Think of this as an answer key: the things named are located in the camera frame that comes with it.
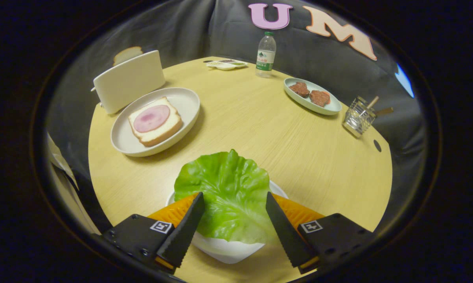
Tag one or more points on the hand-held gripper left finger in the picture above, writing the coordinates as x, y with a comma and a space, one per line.
181, 236

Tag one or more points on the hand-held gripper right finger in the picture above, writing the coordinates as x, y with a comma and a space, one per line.
287, 236

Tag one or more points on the green lettuce leaf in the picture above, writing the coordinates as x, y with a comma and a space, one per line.
228, 188

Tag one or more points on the plain bread slice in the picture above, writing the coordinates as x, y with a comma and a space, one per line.
127, 54

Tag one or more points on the white leaf-shaped plate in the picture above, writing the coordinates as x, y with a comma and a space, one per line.
224, 251

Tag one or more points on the thick toast slice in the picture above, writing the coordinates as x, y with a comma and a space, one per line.
165, 131

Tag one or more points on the pink ham slice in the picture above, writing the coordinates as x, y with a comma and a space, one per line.
151, 118

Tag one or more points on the round white plate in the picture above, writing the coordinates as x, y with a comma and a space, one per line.
185, 104

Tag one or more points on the pale blue oval plate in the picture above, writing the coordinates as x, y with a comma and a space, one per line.
299, 101

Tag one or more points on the cream cloth bag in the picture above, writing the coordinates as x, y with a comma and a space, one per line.
63, 165

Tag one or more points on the fried chicken piece orange tip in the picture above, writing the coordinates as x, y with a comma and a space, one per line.
319, 98

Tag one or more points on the brown fried chicken piece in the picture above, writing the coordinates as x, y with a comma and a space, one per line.
299, 89

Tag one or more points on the wooden utensils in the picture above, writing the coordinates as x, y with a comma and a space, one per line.
383, 112

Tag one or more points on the white toaster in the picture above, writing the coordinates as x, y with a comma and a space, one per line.
128, 82

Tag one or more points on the white divided grain dish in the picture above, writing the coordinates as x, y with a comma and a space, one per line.
226, 65

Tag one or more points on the clear water bottle green cap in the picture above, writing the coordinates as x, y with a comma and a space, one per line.
266, 59

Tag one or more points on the black backdrop cloth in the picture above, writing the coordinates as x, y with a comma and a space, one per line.
181, 31

